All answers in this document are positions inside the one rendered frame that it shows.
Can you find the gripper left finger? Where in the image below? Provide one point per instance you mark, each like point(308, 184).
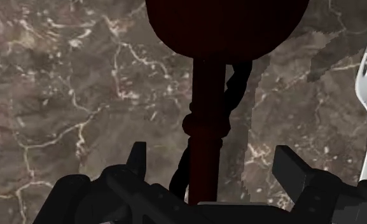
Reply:
point(130, 192)

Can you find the dark red wooden spoon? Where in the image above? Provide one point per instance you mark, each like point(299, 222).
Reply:
point(208, 93)

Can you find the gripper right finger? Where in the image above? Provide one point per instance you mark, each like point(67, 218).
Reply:
point(307, 183)

